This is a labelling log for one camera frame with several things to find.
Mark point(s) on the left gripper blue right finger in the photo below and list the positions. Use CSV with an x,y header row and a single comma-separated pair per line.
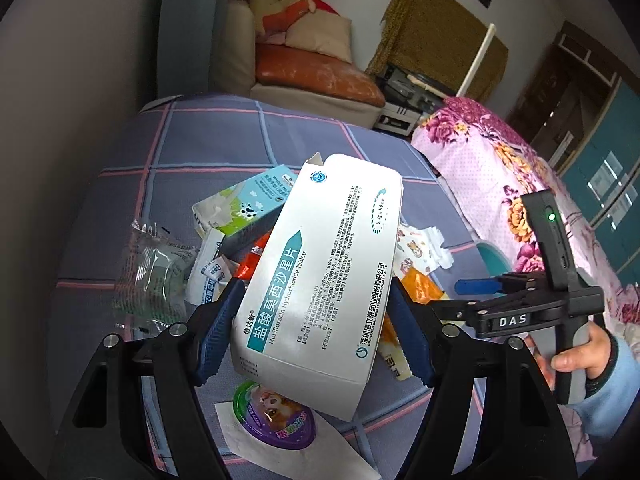
x,y
412,341

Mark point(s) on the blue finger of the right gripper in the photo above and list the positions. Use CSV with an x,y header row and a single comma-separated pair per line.
x,y
478,287

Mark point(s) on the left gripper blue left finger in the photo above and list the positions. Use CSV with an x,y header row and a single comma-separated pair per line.
x,y
212,324

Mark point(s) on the light blue snack wrapper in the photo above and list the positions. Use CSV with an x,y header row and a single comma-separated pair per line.
x,y
210,273

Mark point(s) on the orange snack bag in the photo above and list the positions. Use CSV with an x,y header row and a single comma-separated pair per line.
x,y
248,265

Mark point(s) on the clear green plastic wrapper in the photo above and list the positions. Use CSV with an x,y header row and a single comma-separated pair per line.
x,y
149,292

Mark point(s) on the white medicine box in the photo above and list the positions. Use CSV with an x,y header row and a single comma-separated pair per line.
x,y
310,320

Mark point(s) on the blue green milk carton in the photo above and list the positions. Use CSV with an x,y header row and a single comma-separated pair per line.
x,y
236,208

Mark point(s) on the teal plastic trash bin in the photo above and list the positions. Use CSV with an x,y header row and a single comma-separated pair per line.
x,y
495,260

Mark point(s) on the person right hand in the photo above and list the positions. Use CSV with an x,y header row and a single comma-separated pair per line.
x,y
592,357

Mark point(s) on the yellow cream snack wrapper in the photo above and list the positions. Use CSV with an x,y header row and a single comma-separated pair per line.
x,y
421,290

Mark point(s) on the white patterned small wrapper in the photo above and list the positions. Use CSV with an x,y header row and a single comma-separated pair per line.
x,y
420,249

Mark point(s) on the purple jelly cup lid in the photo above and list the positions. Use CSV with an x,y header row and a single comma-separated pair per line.
x,y
273,419

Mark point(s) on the pink floral bed quilt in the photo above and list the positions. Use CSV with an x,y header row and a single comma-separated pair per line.
x,y
487,167

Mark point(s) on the blue right sleeve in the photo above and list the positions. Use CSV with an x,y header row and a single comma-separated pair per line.
x,y
608,399

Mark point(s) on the teal wardrobe doors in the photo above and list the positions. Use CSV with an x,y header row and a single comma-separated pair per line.
x,y
603,181

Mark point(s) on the white paper sheet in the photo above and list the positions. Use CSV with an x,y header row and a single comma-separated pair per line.
x,y
329,456

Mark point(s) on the black white electronics box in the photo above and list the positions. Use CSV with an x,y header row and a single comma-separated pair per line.
x,y
407,102

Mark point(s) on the grey plaid tablecloth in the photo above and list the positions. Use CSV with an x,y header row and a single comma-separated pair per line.
x,y
171,157

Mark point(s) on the dark wooden door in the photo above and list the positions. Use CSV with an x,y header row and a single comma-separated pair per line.
x,y
562,102

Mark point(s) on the white pole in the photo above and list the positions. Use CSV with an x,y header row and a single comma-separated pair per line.
x,y
479,57

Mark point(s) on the leopard print cloth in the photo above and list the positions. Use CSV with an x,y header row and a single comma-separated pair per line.
x,y
437,39

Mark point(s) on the orange leather seat cushion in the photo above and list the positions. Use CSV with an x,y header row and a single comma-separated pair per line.
x,y
316,73

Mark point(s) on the cream sofa chair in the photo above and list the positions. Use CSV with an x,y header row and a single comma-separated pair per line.
x,y
233,71

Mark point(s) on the beige pillow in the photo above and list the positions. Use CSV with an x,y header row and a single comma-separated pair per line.
x,y
322,32

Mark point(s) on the yellow orange plush pillow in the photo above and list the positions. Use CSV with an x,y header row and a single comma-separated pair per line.
x,y
275,16

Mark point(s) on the grey-blue curtain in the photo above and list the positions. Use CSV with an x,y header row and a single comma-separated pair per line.
x,y
185,35

